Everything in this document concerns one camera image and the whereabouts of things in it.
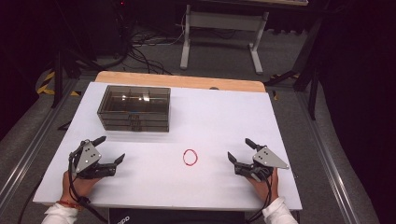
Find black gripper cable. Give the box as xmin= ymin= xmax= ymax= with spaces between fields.
xmin=67 ymin=148 xmax=109 ymax=224
xmin=246 ymin=170 xmax=275 ymax=224

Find person's black clothing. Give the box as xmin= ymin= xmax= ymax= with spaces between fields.
xmin=108 ymin=208 xmax=247 ymax=224

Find black floor cable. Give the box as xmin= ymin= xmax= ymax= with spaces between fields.
xmin=18 ymin=178 xmax=44 ymax=224

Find smoky transparent drawer box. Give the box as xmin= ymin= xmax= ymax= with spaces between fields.
xmin=96 ymin=85 xmax=172 ymax=133

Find aluminium floor rail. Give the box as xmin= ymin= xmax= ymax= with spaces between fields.
xmin=0 ymin=77 xmax=80 ymax=207
xmin=295 ymin=91 xmax=362 ymax=224

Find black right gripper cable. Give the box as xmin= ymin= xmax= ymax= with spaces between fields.
xmin=246 ymin=170 xmax=275 ymax=224

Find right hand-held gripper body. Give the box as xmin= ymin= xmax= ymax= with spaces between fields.
xmin=233 ymin=144 xmax=290 ymax=184

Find person's right hand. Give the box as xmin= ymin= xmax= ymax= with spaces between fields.
xmin=247 ymin=167 xmax=280 ymax=204

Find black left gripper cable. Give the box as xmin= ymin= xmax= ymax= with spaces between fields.
xmin=67 ymin=148 xmax=109 ymax=224

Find person's left hand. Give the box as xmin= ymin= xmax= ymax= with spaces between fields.
xmin=60 ymin=170 xmax=102 ymax=206

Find yellow black floor tape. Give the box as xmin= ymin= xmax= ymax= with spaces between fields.
xmin=35 ymin=71 xmax=80 ymax=97

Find red wrist bracelet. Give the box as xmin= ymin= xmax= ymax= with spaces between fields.
xmin=55 ymin=200 xmax=83 ymax=211

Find red rubber band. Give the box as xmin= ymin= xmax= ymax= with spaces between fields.
xmin=182 ymin=148 xmax=199 ymax=167

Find white metal stand frame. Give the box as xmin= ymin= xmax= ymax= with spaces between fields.
xmin=179 ymin=4 xmax=271 ymax=76

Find black metal stand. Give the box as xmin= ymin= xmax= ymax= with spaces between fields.
xmin=50 ymin=46 xmax=106 ymax=108
xmin=264 ymin=15 xmax=326 ymax=121

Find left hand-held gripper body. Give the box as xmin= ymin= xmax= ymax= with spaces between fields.
xmin=68 ymin=139 xmax=119 ymax=180

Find bundle of black floor cables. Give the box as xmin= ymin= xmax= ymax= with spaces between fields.
xmin=120 ymin=18 xmax=188 ymax=77

